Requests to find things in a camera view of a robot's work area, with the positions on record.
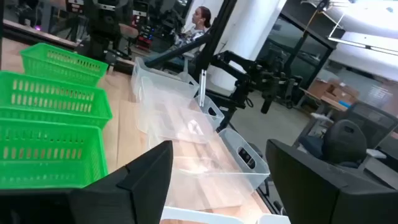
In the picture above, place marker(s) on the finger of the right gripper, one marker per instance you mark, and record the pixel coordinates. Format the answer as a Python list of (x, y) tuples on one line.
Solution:
[(267, 102), (290, 99)]

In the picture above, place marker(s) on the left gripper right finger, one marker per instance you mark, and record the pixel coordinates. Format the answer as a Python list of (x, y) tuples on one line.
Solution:
[(298, 186)]

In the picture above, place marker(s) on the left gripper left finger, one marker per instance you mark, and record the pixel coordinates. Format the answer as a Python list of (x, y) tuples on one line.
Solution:
[(146, 186)]

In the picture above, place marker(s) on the clear plastic basket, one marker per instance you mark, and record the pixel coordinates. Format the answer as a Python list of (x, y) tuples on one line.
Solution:
[(230, 140), (219, 120), (161, 85)]

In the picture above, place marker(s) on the green slotted plastic basket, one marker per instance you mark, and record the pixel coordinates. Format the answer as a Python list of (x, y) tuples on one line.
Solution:
[(93, 174), (102, 104), (62, 76)]

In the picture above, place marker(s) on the white plastic basket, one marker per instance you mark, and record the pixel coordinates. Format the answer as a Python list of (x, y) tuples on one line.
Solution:
[(199, 216)]

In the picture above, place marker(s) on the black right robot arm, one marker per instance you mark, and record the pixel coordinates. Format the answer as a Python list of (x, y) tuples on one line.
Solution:
[(236, 60)]

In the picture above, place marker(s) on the wooden shelf with black legs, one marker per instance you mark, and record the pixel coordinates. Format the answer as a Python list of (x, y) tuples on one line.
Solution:
[(40, 35)]

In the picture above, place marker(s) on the brown cardboard box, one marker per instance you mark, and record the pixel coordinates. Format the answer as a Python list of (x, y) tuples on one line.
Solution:
[(329, 90)]

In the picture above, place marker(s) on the wooden desk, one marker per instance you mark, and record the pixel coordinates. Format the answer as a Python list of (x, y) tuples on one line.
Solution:
[(334, 105)]

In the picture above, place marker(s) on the black office chair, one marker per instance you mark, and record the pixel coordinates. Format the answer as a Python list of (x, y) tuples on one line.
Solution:
[(343, 143)]

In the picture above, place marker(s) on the white ceiling light bar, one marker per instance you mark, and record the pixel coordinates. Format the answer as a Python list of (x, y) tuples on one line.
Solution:
[(357, 41)]

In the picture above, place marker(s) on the person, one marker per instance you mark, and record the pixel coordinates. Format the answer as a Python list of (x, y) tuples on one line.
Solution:
[(199, 21)]

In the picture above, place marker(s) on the black background equipment rack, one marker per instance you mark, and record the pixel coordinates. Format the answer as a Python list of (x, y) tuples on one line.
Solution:
[(105, 28)]

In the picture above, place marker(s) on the black metal post frame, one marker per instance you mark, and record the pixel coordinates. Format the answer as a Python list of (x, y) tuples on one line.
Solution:
[(217, 31)]

